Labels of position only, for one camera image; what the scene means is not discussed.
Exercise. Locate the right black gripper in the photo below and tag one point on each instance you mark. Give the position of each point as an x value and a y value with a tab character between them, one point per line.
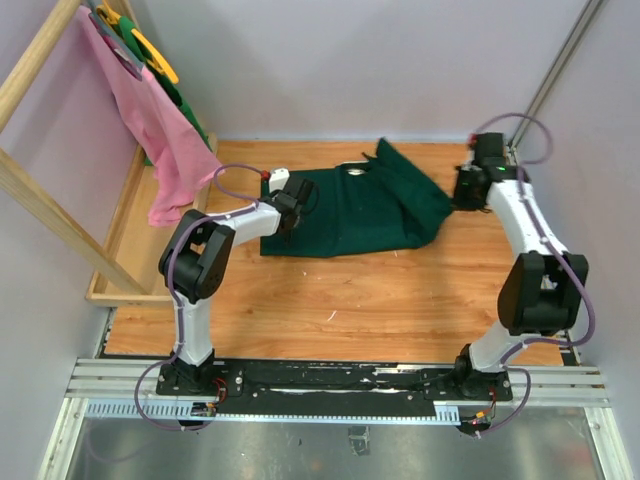
459	203

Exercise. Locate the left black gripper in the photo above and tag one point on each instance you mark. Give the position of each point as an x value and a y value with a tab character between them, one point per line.
274	196

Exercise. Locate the dark green surgical cloth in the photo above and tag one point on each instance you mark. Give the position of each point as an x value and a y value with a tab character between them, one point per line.
394	206

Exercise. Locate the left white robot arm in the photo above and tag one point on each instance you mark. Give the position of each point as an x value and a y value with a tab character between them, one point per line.
195	260

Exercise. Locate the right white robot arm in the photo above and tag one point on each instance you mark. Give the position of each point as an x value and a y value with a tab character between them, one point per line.
544	299

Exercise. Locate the steel instrument tray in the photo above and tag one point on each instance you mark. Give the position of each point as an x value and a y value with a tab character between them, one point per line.
356	171

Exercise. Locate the pink shirt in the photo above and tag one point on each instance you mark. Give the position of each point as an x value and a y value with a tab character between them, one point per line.
183	162

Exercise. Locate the wooden clothes rack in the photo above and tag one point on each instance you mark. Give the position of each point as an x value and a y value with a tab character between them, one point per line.
68	136

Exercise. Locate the yellow hanger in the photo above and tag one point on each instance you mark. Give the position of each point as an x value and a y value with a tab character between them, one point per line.
150	47

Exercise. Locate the grey hanger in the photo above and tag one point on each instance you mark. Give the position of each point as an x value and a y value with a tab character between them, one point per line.
123	54

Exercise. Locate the green garment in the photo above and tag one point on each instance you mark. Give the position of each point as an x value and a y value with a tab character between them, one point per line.
133	40

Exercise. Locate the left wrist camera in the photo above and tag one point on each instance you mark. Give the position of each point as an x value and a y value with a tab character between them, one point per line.
277	179

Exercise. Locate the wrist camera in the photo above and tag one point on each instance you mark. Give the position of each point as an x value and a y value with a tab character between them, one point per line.
277	179
488	149

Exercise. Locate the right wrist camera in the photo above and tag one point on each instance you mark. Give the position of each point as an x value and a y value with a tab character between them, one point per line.
488	149

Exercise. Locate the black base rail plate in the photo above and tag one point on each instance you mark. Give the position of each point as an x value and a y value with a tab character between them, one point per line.
308	389

